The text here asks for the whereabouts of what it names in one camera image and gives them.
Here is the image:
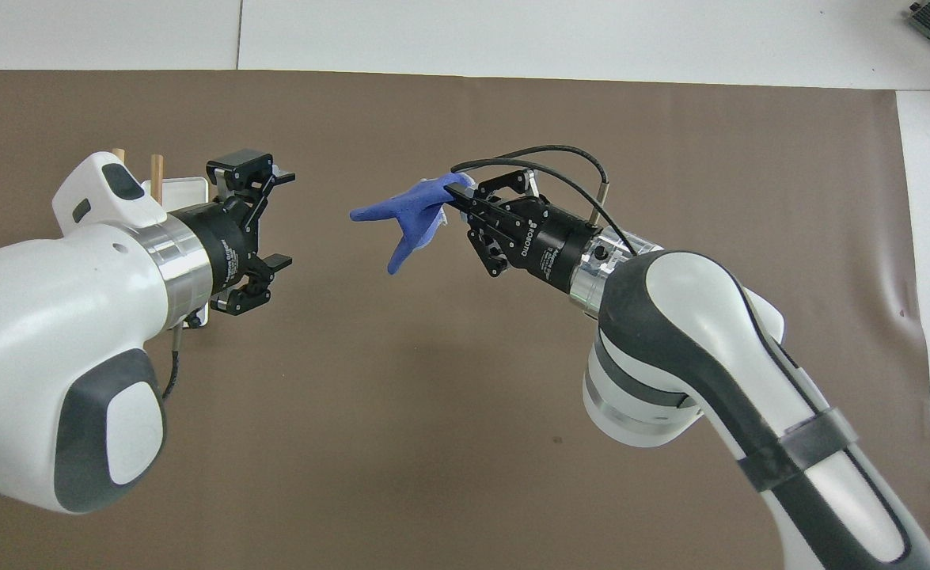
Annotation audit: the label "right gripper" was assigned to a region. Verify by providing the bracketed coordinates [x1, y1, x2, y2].
[444, 167, 606, 297]

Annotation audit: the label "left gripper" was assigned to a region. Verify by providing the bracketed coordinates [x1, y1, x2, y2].
[169, 148, 297, 318]

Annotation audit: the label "blue glove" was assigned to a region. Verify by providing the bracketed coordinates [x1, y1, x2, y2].
[349, 175, 478, 276]

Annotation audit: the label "black cable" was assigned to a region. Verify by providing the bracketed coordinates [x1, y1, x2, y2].
[161, 310, 203, 401]
[450, 144, 641, 256]

